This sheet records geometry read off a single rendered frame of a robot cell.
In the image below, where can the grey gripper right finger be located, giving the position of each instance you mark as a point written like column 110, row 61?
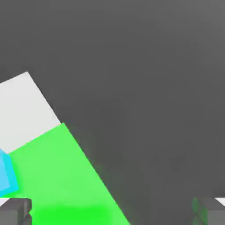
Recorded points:
column 213, row 214

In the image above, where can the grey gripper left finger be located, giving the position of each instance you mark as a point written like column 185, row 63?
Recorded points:
column 14, row 212

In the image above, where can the large green box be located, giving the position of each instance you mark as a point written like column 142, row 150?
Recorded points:
column 58, row 175

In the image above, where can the small cyan cube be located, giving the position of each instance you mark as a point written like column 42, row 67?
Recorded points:
column 7, row 175

